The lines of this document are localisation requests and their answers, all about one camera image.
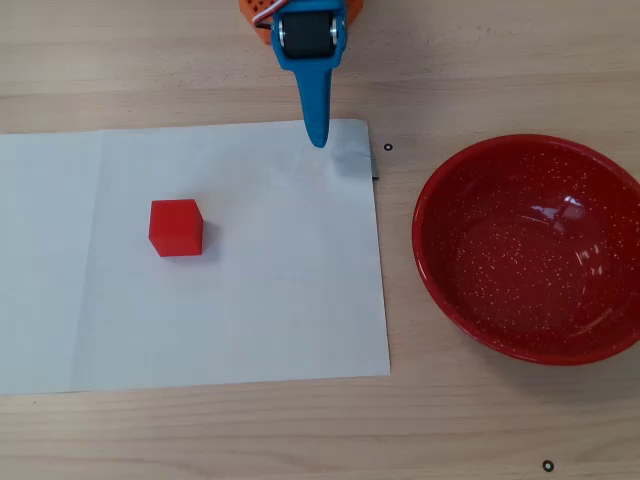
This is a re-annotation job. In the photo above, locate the blue gripper with motor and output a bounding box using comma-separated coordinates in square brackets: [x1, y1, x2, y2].
[270, 0, 350, 150]

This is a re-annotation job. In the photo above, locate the red cube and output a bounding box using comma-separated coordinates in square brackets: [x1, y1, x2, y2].
[148, 198, 205, 258]

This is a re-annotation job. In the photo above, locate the red speckled bowl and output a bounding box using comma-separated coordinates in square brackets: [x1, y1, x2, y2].
[411, 133, 640, 367]

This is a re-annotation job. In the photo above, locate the clear tape piece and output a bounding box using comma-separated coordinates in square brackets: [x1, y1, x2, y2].
[331, 141, 381, 181]

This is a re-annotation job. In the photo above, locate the white paper sheet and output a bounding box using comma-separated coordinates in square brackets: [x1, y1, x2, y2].
[0, 129, 105, 397]
[71, 118, 393, 394]

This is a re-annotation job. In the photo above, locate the white red gripper servo cable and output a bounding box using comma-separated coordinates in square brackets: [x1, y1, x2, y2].
[252, 0, 291, 27]

